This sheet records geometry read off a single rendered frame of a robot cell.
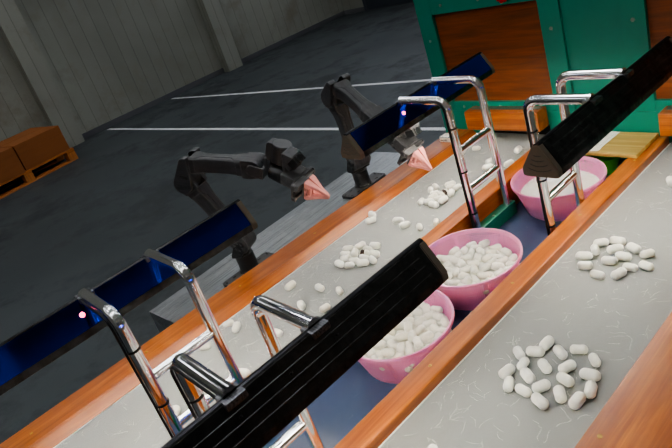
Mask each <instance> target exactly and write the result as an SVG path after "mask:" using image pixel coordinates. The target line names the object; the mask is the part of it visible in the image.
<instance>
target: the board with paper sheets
mask: <svg viewBox="0 0 672 448"><path fill-rule="evenodd" d="M658 137H659V133H648V132H619V133H618V134H617V135H616V136H615V137H613V138H612V139H611V140H610V141H609V142H607V143H606V144H605V145H604V146H603V147H602V148H601V149H600V150H599V151H589V152H588V153H587V154H586V155H589V156H605V157H621V158H638V157H639V156H640V155H641V154H642V153H643V152H644V151H645V150H646V149H647V148H648V147H649V146H650V145H651V144H652V143H653V142H654V141H655V140H656V139H657V138H658Z"/></svg>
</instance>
